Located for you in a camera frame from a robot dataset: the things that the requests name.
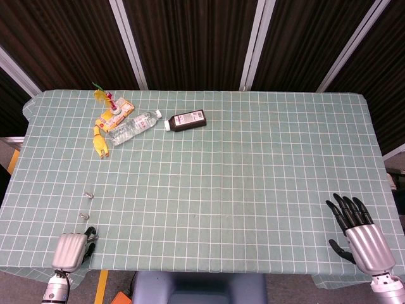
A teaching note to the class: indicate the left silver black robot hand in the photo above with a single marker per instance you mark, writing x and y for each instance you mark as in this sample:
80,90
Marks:
68,251

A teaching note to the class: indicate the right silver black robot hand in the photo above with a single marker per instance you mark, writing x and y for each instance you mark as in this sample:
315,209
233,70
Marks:
370,245

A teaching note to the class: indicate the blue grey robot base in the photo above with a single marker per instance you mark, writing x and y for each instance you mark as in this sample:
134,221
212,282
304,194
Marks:
199,285

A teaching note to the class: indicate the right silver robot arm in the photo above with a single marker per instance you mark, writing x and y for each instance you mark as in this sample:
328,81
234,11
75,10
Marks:
389,291

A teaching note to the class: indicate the yellow floor tape strip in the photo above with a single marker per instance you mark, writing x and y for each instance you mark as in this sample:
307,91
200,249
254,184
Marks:
13,162
101,286

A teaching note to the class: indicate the orange box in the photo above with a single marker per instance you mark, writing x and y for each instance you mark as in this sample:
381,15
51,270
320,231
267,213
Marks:
121,299

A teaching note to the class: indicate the yellow rubber chicken toy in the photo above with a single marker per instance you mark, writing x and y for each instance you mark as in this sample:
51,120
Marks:
100,144

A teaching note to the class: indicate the yellow cardboard snack box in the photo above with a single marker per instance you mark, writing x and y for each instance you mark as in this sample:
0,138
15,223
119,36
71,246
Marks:
107,122

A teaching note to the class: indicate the clear plastic water bottle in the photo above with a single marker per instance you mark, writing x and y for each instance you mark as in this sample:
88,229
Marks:
133,126

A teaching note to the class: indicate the green checkered tablecloth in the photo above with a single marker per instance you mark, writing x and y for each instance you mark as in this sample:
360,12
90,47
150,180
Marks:
221,190

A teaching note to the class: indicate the dark brown bottle white cap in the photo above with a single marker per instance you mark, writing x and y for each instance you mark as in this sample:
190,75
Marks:
186,121

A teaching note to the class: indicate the white partition frame post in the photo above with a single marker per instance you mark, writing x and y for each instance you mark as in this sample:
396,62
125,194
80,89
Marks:
19,73
254,47
351,47
129,47

